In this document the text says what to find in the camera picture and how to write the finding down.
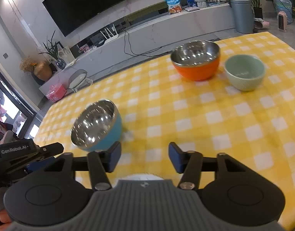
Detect blue water bottle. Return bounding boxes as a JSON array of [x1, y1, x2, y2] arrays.
[[273, 0, 292, 25]]

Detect blue-grey trash can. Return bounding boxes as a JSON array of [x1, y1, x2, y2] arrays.
[[229, 0, 255, 33]]

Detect white router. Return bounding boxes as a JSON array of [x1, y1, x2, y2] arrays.
[[99, 24, 120, 44]]

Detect blue snack bag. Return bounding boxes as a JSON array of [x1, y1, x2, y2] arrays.
[[163, 0, 182, 14]]

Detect dried flower bunch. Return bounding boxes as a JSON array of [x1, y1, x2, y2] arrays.
[[19, 56, 37, 73]]

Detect orange steel-lined bowl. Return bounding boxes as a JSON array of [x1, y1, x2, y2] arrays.
[[170, 40, 221, 82]]

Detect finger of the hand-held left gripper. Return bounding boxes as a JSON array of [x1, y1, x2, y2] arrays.
[[26, 156, 56, 173], [38, 142, 64, 161]]

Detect pink storage box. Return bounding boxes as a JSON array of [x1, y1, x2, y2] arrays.
[[46, 83, 67, 103]]

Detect tall potted plant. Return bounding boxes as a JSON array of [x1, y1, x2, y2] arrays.
[[234, 0, 272, 20]]

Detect small pink heater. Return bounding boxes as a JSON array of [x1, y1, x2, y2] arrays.
[[277, 11, 288, 33]]

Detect person's left hand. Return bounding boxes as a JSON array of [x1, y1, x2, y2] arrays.
[[0, 209, 13, 230]]

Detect white fruit-print plate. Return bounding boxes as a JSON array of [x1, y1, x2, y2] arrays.
[[115, 173, 164, 188]]

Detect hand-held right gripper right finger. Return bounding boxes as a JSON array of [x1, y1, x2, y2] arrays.
[[168, 142, 248, 190]]

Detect yellow checked tablecloth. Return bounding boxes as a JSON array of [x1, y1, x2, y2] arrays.
[[33, 31, 295, 231]]

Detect blue steel-lined bowl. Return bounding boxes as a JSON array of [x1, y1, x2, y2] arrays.
[[70, 100, 122, 152]]

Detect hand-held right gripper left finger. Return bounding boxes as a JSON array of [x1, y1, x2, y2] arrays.
[[43, 141, 122, 191]]

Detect black wall television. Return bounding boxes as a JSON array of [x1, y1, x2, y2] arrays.
[[42, 0, 145, 37]]

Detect golden vase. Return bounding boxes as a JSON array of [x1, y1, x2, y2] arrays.
[[34, 61, 53, 82]]

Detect plant in blue glass vase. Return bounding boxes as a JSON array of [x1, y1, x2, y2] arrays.
[[39, 30, 66, 69]]

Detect small grey chair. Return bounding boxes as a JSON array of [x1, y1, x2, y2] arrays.
[[68, 69, 94, 93]]

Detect black set-top box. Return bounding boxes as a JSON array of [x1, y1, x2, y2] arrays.
[[90, 35, 107, 47]]

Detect pink slippers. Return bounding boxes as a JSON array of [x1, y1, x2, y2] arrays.
[[254, 18, 270, 29]]

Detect black cable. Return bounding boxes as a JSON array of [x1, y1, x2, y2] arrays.
[[123, 29, 172, 56]]

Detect white photo board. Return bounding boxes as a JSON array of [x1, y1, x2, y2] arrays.
[[58, 46, 75, 64]]

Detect green ceramic bowl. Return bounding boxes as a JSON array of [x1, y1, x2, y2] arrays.
[[224, 54, 266, 92]]

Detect grey marble TV console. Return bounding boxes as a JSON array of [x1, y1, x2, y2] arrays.
[[39, 2, 236, 94]]

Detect sliding glass door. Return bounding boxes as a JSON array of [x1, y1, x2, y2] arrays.
[[0, 61, 44, 147]]

